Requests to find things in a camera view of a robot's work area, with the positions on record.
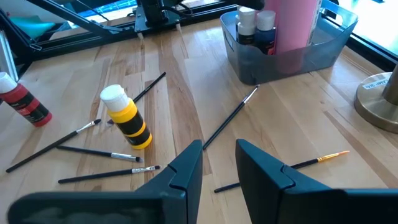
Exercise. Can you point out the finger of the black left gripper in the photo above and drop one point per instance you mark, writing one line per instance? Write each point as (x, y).
(245, 3)

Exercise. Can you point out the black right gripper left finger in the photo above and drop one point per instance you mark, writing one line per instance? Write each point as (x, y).
(174, 199)

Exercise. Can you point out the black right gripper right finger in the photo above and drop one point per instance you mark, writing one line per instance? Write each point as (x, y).
(273, 199)

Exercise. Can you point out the small white paint bottle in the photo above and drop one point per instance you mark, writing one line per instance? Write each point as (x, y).
(247, 21)

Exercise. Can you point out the small purple paint bottle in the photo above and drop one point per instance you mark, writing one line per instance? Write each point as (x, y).
(265, 37)

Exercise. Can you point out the large pink paint bottle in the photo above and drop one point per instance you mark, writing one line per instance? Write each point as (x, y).
(292, 28)

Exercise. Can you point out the small yellow paint bottle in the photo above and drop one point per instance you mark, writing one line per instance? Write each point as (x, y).
(130, 124)

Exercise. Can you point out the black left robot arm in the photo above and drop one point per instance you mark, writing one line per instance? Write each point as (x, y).
(155, 15)

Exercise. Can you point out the small red paint bottle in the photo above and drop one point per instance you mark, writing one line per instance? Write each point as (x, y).
(28, 105)

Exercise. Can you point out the black paintbrush gold ferrule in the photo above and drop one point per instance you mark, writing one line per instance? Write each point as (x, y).
(304, 164)

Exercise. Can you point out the grey plastic bin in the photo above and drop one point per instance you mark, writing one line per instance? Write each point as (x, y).
(248, 68)

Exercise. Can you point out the black paintbrush silver ferrule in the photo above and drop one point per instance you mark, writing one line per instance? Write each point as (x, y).
(149, 87)
(99, 176)
(46, 149)
(230, 118)
(93, 152)

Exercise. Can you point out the white bulb brass lamp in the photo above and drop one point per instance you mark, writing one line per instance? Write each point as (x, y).
(373, 102)

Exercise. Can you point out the teal sheet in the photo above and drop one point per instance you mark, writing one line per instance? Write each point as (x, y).
(34, 28)

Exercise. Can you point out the white metal bracket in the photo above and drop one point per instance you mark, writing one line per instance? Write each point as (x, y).
(7, 56)

